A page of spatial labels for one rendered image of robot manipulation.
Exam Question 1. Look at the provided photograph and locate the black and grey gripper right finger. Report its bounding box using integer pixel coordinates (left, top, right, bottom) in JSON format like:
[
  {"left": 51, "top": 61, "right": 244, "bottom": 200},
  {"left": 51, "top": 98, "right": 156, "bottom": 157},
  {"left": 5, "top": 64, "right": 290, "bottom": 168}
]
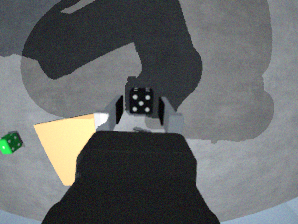
[{"left": 158, "top": 97, "right": 184, "bottom": 135}]

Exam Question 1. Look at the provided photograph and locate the black die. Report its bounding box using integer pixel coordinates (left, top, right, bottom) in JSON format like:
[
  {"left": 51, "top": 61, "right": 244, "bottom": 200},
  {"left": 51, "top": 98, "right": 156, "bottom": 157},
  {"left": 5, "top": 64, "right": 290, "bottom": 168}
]
[{"left": 129, "top": 88, "right": 154, "bottom": 115}]

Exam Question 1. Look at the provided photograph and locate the green die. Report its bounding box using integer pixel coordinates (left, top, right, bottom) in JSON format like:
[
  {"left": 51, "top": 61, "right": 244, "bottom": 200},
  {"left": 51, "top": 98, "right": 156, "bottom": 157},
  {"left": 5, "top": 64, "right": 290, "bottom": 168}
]
[{"left": 0, "top": 133, "right": 22, "bottom": 154}]

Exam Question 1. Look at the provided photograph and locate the peach flat square mat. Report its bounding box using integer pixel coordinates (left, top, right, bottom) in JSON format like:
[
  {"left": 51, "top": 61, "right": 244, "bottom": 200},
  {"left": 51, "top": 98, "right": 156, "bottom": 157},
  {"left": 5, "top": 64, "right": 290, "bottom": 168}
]
[{"left": 34, "top": 113, "right": 95, "bottom": 185}]

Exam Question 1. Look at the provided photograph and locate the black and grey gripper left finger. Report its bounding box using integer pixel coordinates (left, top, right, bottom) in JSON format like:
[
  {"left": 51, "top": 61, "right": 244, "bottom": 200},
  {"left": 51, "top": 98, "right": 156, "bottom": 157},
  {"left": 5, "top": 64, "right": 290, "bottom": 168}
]
[{"left": 94, "top": 95, "right": 123, "bottom": 132}]

